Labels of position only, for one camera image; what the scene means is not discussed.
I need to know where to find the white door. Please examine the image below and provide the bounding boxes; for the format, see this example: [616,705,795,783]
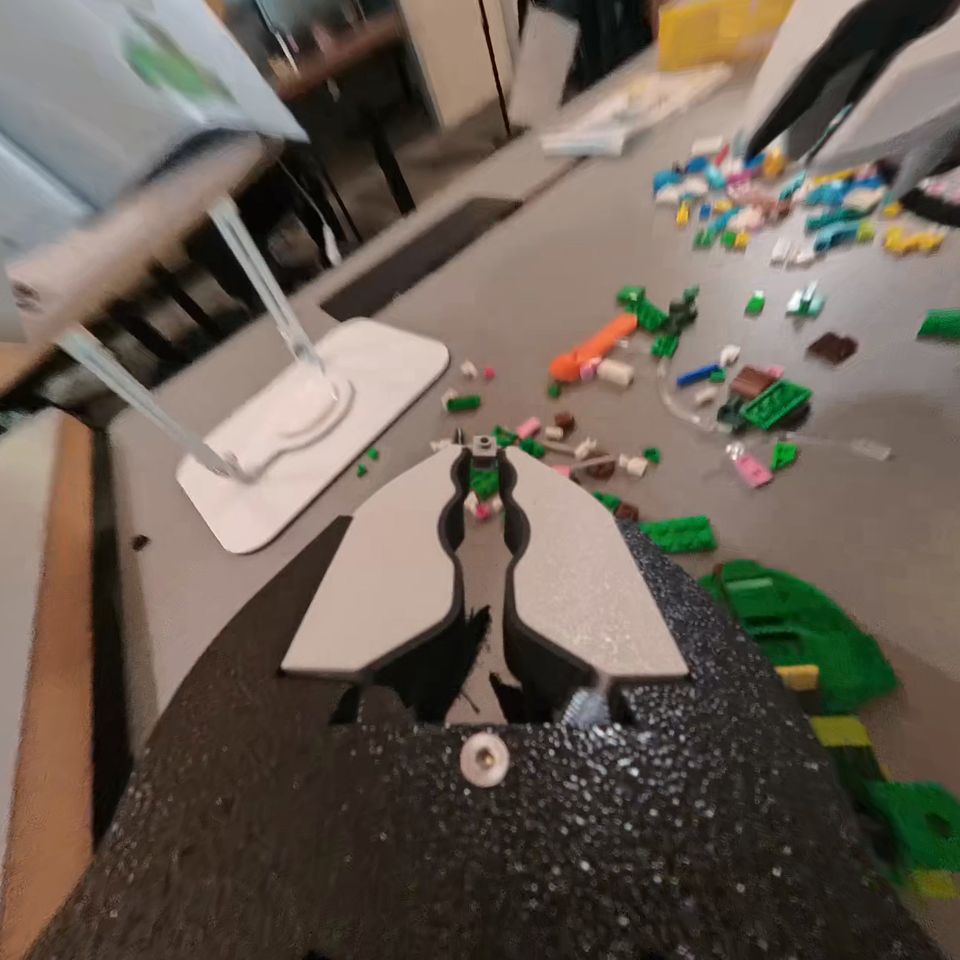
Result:
[397,0,496,129]

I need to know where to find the lego instruction booklets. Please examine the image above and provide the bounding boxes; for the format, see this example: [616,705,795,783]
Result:
[540,61,732,159]

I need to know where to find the dark brown lego plate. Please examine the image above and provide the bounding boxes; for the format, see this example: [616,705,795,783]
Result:
[807,331,859,367]

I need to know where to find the green lego build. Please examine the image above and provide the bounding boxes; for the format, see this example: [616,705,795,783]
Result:
[697,558,960,905]

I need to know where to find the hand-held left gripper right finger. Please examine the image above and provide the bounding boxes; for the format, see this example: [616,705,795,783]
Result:
[491,445,690,725]

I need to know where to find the open lego instruction book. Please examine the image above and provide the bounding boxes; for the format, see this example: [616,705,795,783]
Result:
[0,0,310,219]

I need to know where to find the white cable with plug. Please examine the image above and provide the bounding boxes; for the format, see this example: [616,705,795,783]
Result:
[276,153,345,265]

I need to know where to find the wide green lego plate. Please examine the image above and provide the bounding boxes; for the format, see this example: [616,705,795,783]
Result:
[740,379,814,431]

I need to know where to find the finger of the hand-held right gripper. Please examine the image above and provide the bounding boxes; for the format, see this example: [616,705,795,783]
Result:
[738,0,946,160]
[795,22,960,200]

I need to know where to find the white paper sheet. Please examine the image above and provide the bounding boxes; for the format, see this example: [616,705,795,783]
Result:
[510,13,584,130]

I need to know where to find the brown lego tile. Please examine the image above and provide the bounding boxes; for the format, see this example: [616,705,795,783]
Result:
[729,365,783,400]

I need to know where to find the transparent curved lego rod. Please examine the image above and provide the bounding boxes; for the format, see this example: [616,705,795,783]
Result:
[787,433,893,462]
[655,358,723,435]

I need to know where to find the wooden background table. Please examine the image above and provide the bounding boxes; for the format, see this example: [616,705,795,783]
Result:
[273,11,421,219]

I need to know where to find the white book stand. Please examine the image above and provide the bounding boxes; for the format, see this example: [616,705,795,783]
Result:
[0,127,451,556]

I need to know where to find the yellow lego box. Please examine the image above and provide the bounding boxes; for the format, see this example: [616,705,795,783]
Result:
[657,0,796,74]

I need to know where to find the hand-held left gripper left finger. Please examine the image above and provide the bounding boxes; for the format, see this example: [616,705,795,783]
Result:
[281,445,490,725]

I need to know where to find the pile of colourful lego pieces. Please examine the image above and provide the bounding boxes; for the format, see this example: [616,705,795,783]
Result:
[651,135,960,267]

